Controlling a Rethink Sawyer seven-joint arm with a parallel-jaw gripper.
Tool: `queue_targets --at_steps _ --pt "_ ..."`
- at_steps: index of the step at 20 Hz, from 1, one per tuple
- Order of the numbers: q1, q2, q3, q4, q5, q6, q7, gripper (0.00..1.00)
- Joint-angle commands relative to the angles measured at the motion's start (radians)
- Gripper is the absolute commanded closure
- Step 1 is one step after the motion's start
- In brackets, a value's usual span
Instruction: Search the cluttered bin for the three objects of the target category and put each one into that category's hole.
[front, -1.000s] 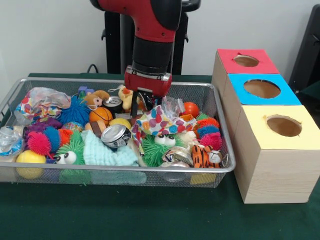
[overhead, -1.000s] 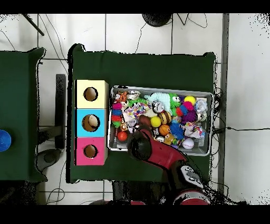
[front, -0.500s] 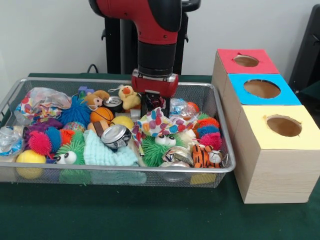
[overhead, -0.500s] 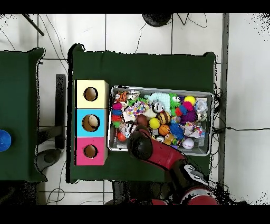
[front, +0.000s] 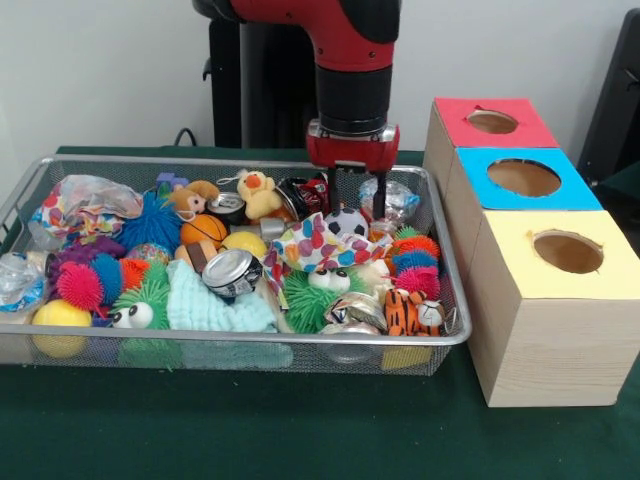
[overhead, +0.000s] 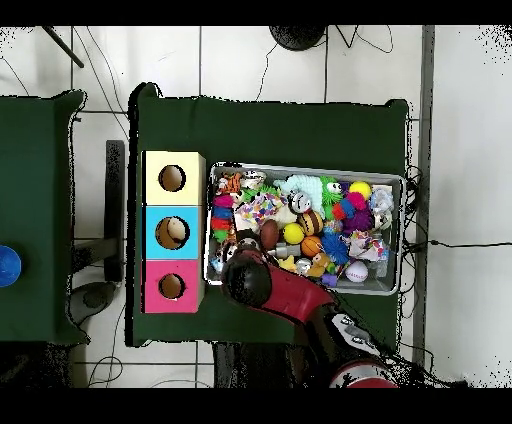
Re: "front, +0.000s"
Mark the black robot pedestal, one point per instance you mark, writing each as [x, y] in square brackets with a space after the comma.
[270, 90]

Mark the blue spiky ball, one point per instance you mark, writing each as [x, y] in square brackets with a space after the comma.
[147, 222]

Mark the plain yellow ball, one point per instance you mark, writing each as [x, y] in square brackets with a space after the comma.
[245, 245]

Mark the black upright panel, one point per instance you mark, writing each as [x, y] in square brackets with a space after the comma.
[615, 100]

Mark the yellow duck plush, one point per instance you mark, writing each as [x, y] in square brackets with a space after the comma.
[255, 192]

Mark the small orange basketball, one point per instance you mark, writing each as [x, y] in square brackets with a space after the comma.
[202, 231]

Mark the crushed red cola can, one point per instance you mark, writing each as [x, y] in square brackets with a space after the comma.
[302, 197]

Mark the orange tiger plush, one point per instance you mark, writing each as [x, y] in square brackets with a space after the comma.
[402, 312]

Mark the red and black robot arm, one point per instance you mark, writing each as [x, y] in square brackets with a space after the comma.
[350, 45]

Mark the small soccer ball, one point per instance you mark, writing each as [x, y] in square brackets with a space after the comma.
[347, 224]

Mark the mint green cloth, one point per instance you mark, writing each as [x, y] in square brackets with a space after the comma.
[200, 305]

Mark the polka-dot crumpled cloth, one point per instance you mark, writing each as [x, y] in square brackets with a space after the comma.
[320, 247]

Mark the crushed silver can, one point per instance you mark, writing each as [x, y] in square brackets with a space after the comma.
[230, 270]

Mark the dark green side tablecloth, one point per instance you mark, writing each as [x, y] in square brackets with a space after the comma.
[627, 192]

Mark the wooden box with three holes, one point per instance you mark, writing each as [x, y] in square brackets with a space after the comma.
[550, 350]

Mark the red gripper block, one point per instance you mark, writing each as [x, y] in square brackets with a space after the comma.
[350, 150]

